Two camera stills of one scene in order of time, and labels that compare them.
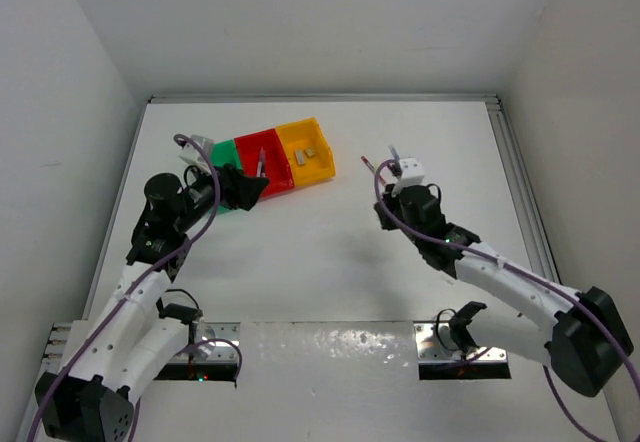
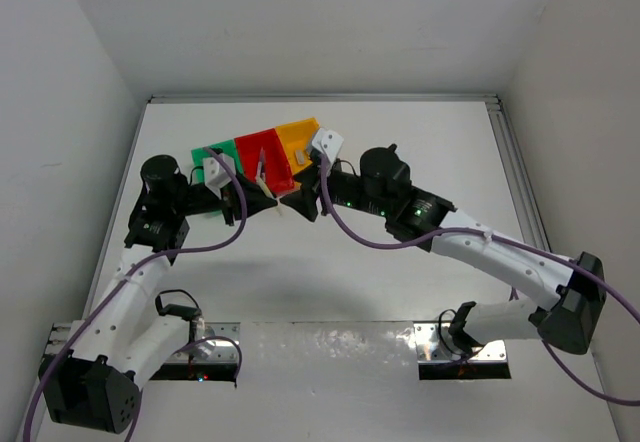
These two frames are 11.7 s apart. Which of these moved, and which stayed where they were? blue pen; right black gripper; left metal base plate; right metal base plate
Moved: right black gripper
Stayed: left metal base plate; blue pen; right metal base plate
